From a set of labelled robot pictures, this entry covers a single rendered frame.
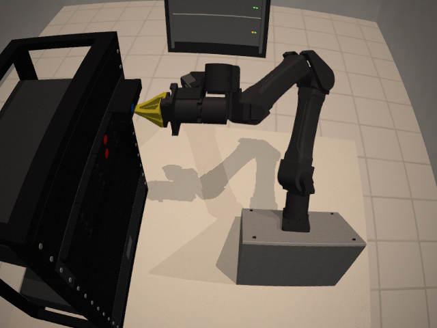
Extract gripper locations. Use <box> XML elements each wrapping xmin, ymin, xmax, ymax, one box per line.
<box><xmin>134</xmin><ymin>83</ymin><xmax>203</xmax><ymax>136</ymax></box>

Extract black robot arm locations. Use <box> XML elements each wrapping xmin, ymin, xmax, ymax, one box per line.
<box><xmin>175</xmin><ymin>50</ymin><xmax>335</xmax><ymax>232</ymax></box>

